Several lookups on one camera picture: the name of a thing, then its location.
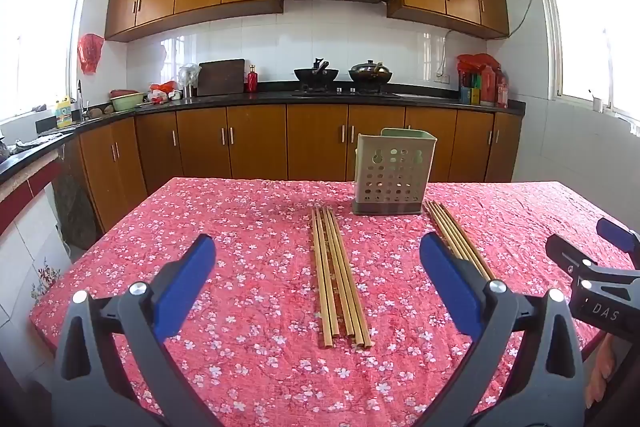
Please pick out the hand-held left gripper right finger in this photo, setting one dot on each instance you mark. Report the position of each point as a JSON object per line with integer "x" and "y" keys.
{"x": 450, "y": 282}

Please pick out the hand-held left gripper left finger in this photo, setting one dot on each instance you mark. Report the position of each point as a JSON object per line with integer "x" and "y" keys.
{"x": 185, "y": 287}

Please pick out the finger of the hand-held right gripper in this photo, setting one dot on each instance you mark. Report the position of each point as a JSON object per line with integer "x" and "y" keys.
{"x": 572, "y": 257}
{"x": 619, "y": 234}

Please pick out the green perforated utensil holder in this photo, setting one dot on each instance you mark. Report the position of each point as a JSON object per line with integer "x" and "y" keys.
{"x": 392, "y": 177}

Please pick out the person's right hand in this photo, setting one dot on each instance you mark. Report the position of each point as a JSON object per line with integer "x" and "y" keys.
{"x": 604, "y": 372}

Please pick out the red floral tablecloth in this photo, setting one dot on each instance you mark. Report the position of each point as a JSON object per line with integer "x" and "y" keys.
{"x": 250, "y": 257}

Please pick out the white cup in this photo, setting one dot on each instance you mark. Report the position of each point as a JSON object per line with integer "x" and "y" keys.
{"x": 597, "y": 105}

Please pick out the brown base cabinets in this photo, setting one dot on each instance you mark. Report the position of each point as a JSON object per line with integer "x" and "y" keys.
{"x": 260, "y": 142}

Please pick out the red sauce bottle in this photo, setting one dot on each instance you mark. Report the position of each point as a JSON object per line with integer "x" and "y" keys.
{"x": 488, "y": 87}
{"x": 502, "y": 89}

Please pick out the colourful seasoning box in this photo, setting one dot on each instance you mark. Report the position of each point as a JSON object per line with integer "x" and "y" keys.
{"x": 470, "y": 94}

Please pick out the green basin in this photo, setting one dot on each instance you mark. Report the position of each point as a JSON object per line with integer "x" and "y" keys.
{"x": 126, "y": 103}

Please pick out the red and white plastic bag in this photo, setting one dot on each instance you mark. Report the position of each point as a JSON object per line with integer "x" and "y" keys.
{"x": 162, "y": 93}

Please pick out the plastic-covered steel canister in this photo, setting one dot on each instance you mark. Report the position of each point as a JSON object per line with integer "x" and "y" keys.
{"x": 189, "y": 88}

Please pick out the red bowl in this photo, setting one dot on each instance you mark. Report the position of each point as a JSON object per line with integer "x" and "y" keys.
{"x": 120, "y": 93}

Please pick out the black kitchen countertop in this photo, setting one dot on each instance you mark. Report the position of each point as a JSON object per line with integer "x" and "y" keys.
{"x": 270, "y": 97}

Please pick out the yellow detergent bottle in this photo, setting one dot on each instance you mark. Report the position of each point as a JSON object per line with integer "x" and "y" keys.
{"x": 63, "y": 114}

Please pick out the grey cloth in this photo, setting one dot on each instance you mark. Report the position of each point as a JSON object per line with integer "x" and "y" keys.
{"x": 30, "y": 143}

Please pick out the dark wooden cutting board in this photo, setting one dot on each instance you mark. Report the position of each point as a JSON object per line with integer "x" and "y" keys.
{"x": 220, "y": 77}

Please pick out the steel faucet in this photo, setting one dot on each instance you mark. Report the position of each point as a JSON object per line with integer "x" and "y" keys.
{"x": 80, "y": 99}

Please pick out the red bottle with gold cap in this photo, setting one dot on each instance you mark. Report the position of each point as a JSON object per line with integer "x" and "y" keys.
{"x": 252, "y": 82}

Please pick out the gas stove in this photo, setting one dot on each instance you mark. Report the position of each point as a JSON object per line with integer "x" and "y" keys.
{"x": 345, "y": 93}

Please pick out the black wok with lid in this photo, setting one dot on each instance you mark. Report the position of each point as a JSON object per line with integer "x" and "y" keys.
{"x": 370, "y": 74}

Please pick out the hanging red plastic bag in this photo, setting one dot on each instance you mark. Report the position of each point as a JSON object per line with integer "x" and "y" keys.
{"x": 90, "y": 54}

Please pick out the white wall socket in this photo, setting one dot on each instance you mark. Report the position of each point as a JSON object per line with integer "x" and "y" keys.
{"x": 442, "y": 79}

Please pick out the window with white frame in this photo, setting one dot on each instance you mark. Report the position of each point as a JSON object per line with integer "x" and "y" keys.
{"x": 45, "y": 37}
{"x": 590, "y": 32}

